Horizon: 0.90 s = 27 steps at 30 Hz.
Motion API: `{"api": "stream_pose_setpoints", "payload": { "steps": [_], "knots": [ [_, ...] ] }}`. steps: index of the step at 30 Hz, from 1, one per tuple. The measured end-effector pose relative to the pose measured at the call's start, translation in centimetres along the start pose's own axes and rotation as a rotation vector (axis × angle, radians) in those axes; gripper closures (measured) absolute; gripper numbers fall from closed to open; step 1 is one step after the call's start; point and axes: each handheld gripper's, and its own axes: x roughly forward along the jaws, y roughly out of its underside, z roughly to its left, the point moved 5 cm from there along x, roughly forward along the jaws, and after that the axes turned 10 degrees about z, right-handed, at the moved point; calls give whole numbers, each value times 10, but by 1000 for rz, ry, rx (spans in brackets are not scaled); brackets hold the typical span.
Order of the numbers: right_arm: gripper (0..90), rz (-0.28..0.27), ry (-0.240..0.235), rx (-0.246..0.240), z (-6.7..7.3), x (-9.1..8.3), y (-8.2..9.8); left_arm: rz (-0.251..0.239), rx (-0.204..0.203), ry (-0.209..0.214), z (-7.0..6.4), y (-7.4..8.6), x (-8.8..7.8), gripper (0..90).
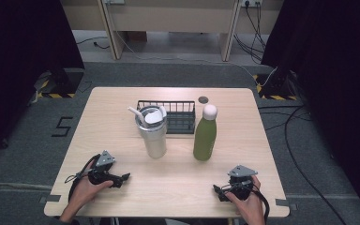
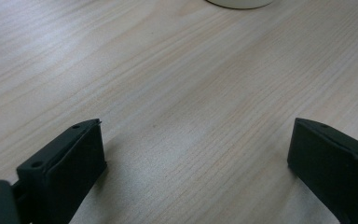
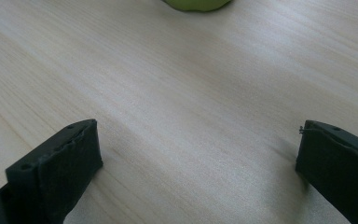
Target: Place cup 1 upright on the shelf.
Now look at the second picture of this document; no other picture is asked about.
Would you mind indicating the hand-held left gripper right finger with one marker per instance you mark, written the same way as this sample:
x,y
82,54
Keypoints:
x,y
332,168

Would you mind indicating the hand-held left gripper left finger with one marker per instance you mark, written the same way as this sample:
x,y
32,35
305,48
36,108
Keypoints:
x,y
62,174

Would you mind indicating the white tumbler with straw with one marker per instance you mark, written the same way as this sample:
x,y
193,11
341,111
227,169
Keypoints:
x,y
239,3

